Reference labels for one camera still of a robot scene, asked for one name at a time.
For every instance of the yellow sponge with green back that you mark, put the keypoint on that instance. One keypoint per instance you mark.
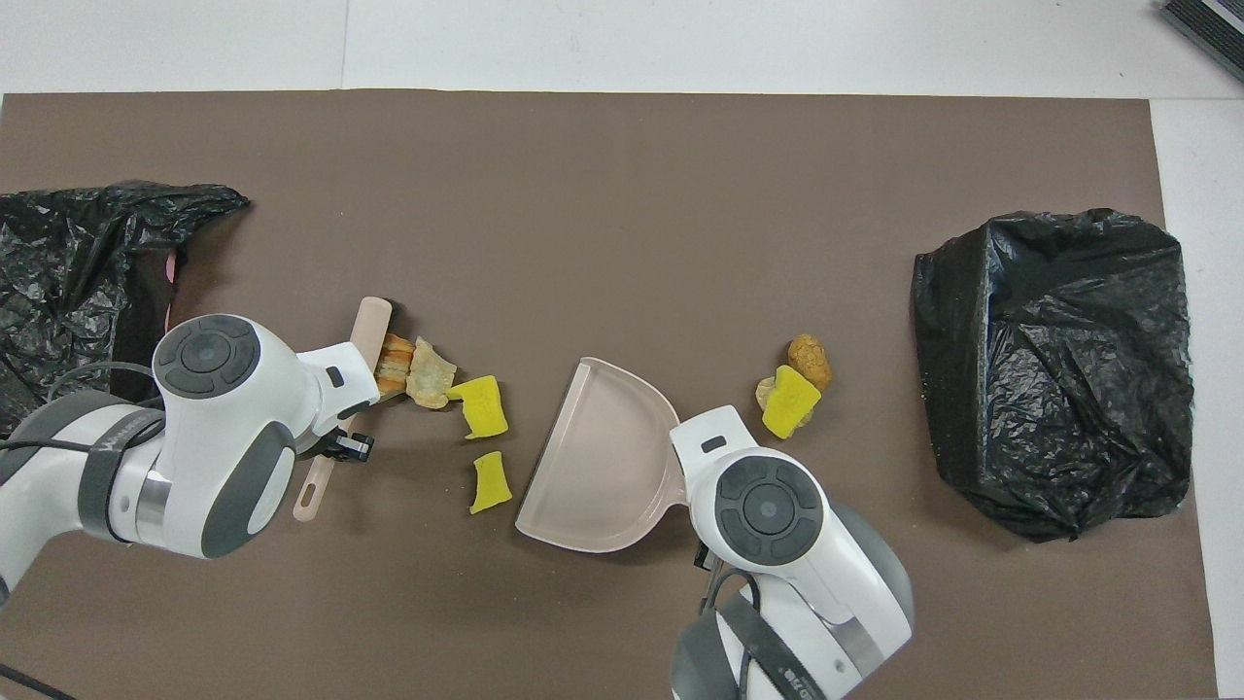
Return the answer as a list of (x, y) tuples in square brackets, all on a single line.
[(790, 403)]

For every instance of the beige brush with black bristles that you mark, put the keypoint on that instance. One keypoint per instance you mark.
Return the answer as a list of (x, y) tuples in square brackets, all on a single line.
[(370, 326)]

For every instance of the small pale bread piece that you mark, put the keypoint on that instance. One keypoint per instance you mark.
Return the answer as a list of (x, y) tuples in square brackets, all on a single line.
[(766, 392)]

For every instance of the beige plastic dustpan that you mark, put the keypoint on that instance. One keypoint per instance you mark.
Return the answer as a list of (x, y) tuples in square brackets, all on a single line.
[(593, 457)]

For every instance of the brown table mat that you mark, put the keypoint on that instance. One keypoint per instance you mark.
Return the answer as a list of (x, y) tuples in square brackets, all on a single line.
[(622, 146)]

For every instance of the small yellow sponge piece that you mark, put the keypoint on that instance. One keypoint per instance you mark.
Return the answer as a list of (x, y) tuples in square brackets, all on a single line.
[(491, 483)]

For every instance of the brown oval bread nugget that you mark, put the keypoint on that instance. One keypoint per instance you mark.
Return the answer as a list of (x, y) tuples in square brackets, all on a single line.
[(810, 358)]

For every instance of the large yellow sponge piece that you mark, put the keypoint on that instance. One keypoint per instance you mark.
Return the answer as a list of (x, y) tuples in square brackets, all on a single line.
[(481, 406)]

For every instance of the striped golden croissant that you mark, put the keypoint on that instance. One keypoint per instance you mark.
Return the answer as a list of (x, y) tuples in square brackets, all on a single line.
[(395, 365)]

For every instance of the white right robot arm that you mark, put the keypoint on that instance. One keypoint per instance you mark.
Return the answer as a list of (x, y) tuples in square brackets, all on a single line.
[(768, 506)]

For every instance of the black plastic trash bag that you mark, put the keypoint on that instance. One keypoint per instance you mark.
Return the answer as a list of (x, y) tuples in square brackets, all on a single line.
[(1069, 389), (68, 262)]

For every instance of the pale flaky bread chunk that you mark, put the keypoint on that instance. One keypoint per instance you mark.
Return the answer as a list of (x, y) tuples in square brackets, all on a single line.
[(430, 374)]

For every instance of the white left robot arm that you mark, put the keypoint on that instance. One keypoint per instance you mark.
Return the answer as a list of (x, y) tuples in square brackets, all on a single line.
[(224, 437)]

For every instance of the dark grey ribbed device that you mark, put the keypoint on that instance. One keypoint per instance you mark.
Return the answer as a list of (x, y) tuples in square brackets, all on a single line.
[(1210, 24)]

